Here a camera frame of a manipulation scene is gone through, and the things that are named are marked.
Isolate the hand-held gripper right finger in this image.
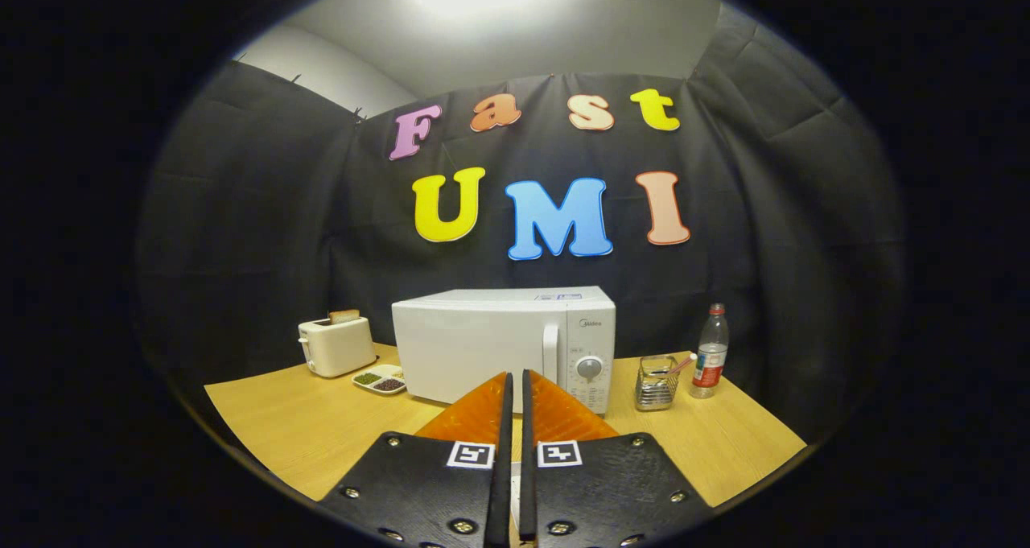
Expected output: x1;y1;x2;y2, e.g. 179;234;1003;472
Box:
519;369;715;548

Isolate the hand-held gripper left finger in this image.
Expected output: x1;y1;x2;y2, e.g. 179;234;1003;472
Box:
318;371;514;548

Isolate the white divided bean dish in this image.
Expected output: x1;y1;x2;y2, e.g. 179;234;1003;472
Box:
352;364;407;395

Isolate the cream slot toaster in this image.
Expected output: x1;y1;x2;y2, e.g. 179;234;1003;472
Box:
298;316;377;378

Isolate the metal wire utensil holder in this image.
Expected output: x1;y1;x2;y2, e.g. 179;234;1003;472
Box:
634;356;681;412

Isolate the white toaster oven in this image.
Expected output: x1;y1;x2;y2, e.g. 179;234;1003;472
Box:
391;286;617;417

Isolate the clear plastic water bottle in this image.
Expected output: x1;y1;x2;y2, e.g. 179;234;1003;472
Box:
690;303;730;399

